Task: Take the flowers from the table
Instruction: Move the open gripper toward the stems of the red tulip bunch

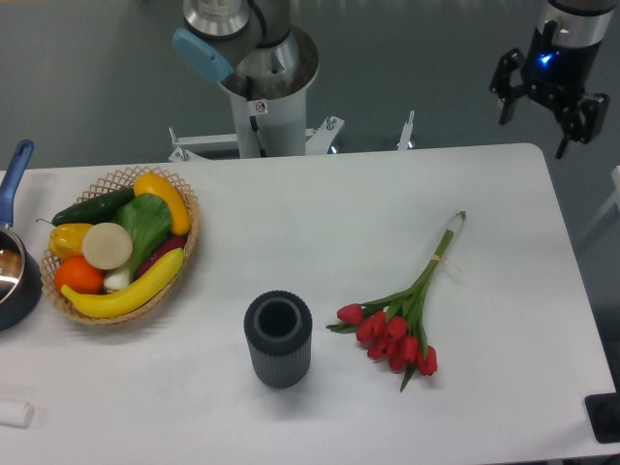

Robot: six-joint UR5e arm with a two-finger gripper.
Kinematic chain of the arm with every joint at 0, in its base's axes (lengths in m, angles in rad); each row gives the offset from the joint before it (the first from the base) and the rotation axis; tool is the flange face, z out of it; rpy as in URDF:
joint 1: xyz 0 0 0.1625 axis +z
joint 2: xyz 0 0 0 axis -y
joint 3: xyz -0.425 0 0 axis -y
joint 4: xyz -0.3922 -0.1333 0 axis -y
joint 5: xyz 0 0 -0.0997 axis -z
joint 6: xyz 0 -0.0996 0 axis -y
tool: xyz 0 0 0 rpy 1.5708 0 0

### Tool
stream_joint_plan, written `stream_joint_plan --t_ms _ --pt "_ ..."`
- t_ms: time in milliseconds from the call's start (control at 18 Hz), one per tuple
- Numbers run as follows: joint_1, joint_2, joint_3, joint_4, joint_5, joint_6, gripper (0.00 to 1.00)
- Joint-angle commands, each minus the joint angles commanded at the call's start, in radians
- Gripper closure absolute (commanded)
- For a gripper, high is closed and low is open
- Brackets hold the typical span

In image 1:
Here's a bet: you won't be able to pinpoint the blue handled saucepan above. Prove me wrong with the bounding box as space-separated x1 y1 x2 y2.
1 139 42 331

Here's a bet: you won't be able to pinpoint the yellow squash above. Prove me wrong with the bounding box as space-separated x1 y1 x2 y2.
134 172 191 235

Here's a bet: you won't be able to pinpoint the red tulip bouquet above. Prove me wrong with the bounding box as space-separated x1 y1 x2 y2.
326 210 467 390

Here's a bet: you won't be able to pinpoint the woven wicker basket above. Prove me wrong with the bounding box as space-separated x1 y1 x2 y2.
40 166 201 326

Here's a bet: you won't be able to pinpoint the yellow banana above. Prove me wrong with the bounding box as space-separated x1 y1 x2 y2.
61 248 185 319

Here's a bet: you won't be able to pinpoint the dark green cucumber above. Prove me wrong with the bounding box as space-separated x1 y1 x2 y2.
37 188 135 227

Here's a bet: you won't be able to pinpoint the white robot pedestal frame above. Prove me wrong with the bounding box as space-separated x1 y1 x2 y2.
167 72 417 164

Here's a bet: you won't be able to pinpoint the orange fruit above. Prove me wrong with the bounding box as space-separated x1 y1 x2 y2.
54 257 104 295

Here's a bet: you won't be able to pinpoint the green bok choy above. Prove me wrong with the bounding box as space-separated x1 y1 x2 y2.
81 194 171 293

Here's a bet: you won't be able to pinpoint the purple eggplant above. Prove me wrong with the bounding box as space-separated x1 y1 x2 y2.
136 235 186 278

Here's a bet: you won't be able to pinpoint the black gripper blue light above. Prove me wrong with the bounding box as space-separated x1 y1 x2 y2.
489 20 609 159

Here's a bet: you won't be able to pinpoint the black device at table edge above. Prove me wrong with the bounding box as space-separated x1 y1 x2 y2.
584 392 619 444

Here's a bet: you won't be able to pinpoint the white chair frame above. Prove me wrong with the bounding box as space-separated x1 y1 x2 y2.
574 166 619 253

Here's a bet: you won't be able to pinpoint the white roll object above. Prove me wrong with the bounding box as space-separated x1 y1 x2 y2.
0 398 35 429

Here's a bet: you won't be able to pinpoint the dark grey ribbed vase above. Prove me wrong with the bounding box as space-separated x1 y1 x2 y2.
243 291 313 388

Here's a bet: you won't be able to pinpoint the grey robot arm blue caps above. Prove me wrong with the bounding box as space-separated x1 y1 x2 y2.
172 1 617 158

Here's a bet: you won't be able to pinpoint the yellow bell pepper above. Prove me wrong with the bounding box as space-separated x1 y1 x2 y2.
48 223 93 261

